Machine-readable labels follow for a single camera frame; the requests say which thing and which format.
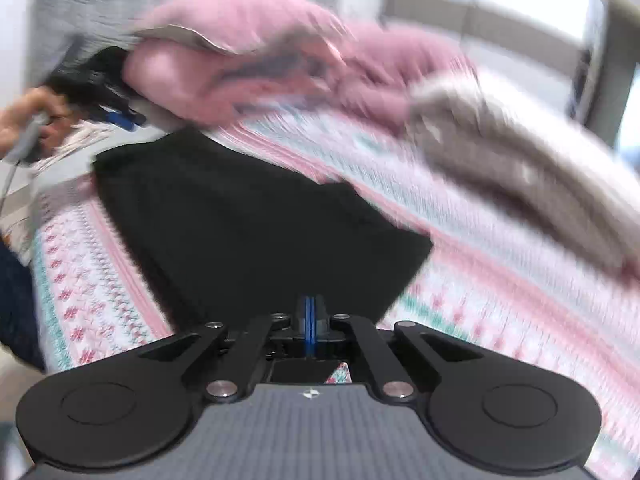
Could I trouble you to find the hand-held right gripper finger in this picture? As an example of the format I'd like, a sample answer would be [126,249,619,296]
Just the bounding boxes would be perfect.
[310,296,484,404]
[136,296,311,404]

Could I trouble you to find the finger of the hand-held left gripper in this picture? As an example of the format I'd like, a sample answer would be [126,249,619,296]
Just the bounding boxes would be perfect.
[106,108,147,132]

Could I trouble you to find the black pants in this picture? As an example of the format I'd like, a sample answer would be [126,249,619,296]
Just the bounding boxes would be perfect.
[92,127,434,333]

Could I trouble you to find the person's left hand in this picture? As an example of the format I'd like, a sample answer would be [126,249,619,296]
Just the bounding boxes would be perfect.
[0,87,76,155]

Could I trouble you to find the grey quilted headboard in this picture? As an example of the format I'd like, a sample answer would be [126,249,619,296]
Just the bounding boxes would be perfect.
[29,0,347,88]

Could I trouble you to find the pink patterned comforter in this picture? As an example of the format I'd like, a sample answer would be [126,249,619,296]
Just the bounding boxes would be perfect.
[121,44,347,127]

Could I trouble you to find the pink pillow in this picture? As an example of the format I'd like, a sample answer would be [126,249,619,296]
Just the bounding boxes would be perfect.
[132,0,352,57]

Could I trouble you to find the patterned bed sheet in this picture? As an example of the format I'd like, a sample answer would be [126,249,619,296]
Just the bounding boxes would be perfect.
[30,100,640,480]

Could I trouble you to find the person's leg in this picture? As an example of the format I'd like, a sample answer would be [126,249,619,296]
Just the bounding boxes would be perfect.
[0,244,47,372]

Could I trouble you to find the white and grey wardrobe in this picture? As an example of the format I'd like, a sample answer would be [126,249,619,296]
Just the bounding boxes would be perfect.
[384,0,601,77]

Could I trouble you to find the beige tall shelf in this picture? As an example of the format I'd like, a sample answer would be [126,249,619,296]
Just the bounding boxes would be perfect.
[569,0,640,147]

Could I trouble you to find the grey cable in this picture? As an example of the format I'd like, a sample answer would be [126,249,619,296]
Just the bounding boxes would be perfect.
[0,161,24,221]

